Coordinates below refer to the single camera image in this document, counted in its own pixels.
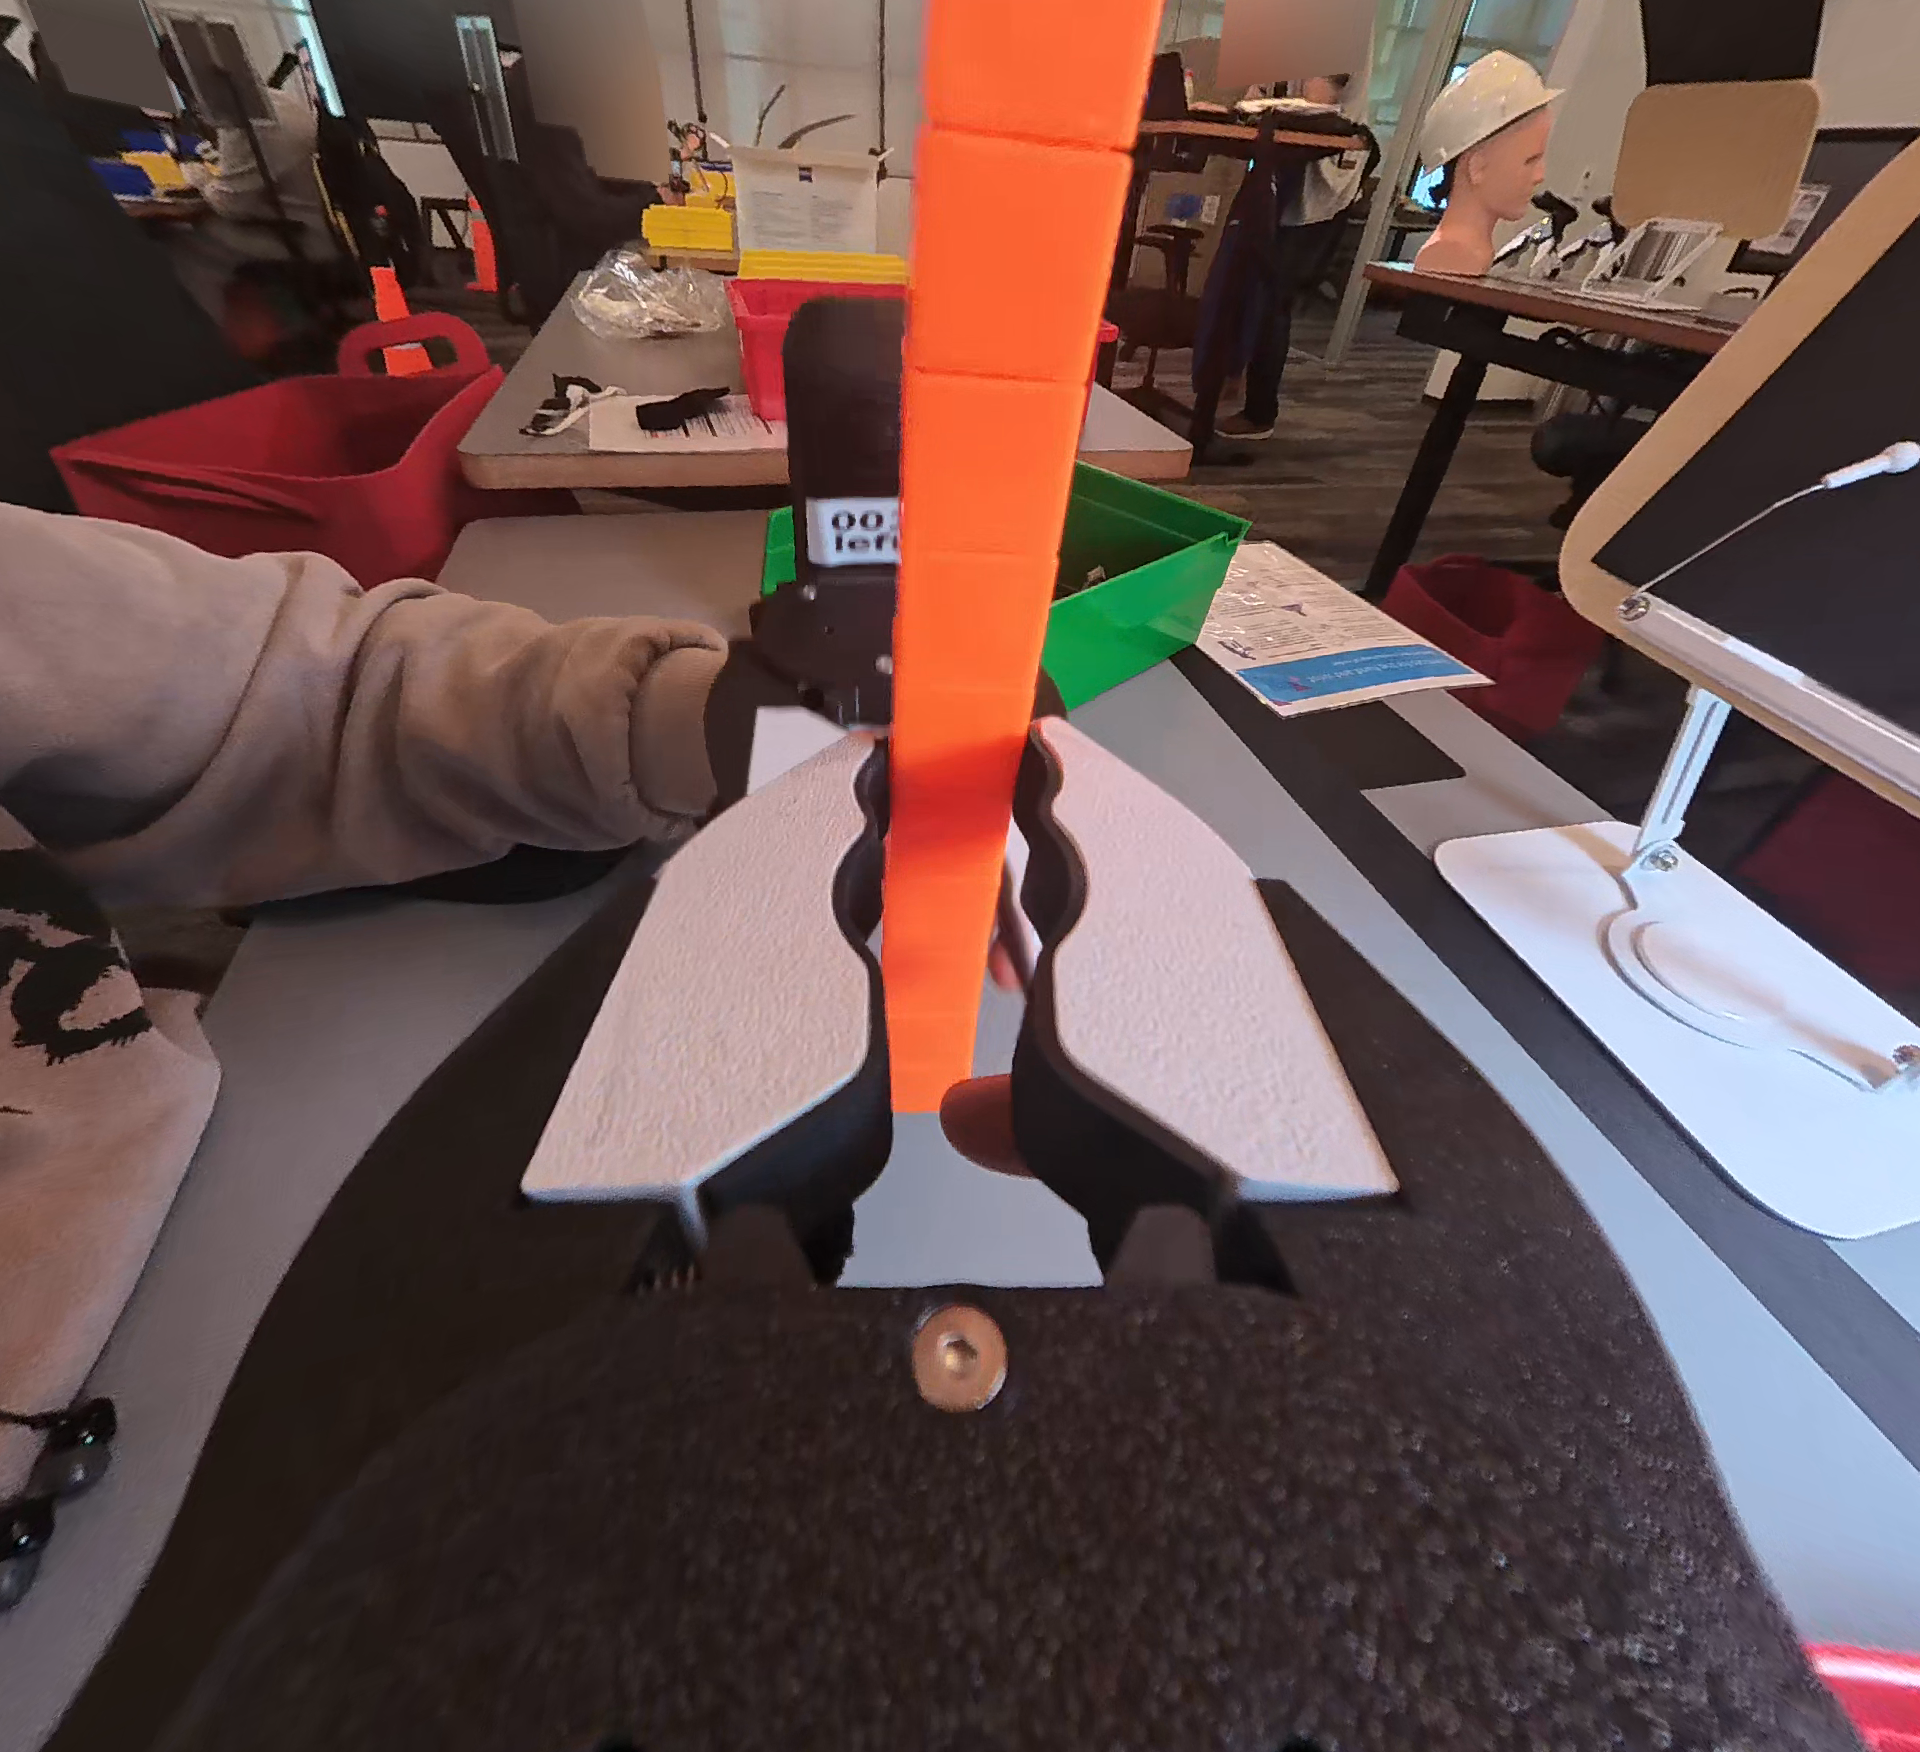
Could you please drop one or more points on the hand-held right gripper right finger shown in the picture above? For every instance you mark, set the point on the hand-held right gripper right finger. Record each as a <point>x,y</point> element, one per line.
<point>1201,1017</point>

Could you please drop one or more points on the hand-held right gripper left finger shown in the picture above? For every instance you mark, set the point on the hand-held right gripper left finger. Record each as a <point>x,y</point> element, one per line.
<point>720,1003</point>

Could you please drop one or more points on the orange segmented plastic bar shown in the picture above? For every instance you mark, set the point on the orange segmented plastic bar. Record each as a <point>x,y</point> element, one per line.
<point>1021,283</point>

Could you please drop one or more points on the person's left forearm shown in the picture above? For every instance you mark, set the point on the person's left forearm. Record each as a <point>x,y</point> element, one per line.
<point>300,688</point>

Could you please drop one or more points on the person's right hand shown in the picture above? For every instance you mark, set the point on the person's right hand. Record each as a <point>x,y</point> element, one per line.
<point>986,1125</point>

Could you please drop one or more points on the red ribbed plastic crate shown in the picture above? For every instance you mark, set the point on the red ribbed plastic crate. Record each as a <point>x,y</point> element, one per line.
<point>765,350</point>

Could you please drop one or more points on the white paper sheet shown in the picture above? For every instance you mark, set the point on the white paper sheet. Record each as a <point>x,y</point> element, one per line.
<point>720,430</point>

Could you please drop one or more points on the small black cloth item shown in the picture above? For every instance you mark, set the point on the small black cloth item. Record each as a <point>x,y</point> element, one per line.
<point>676,409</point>

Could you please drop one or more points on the white cardboard box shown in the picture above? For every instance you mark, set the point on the white cardboard box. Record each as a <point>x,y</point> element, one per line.
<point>809,207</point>

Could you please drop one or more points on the clear plastic bag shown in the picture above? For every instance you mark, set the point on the clear plastic bag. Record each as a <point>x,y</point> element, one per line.
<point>645,296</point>

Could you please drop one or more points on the small yellow plastic bin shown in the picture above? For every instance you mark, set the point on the small yellow plastic bin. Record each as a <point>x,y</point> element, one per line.
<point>683,229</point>

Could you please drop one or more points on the green plastic bin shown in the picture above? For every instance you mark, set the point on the green plastic bin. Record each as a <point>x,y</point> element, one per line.
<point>1140,583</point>

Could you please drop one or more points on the white board stand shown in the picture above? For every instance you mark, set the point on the white board stand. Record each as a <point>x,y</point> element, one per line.
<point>1575,911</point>

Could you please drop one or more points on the orange traffic cone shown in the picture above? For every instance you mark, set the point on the orange traffic cone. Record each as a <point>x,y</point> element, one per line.
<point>483,253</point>
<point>393,296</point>

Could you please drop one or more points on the white and blue leaflet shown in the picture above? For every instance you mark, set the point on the white and blue leaflet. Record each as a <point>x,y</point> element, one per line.
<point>1320,628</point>

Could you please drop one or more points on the wooden standing desk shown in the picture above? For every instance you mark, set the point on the wooden standing desk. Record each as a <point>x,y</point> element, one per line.
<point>1201,132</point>

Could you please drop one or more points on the red floor tub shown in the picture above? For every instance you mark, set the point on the red floor tub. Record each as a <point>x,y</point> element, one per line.
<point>1484,642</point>

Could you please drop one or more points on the large black screen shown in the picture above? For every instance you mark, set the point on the large black screen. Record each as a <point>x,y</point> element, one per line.
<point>390,13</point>

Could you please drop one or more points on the mannequin head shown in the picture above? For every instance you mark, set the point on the mannequin head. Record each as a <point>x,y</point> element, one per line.
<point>1493,207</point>

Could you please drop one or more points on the white hard hat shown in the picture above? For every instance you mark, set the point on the white hard hat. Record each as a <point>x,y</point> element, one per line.
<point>1484,102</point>

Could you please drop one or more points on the brown wooden table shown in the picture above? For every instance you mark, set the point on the brown wooden table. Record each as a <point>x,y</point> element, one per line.
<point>1575,304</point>

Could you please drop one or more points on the large black panel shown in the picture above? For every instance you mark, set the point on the large black panel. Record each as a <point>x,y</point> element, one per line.
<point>89,312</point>

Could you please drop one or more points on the white folding stand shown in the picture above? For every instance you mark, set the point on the white folding stand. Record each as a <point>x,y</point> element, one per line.
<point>1659,261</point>

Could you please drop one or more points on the grey computer monitor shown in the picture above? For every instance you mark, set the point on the grey computer monitor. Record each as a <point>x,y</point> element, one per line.
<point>98,34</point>

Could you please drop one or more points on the red divided plastic bin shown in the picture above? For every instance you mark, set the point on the red divided plastic bin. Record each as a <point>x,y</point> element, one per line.
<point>1875,1699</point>

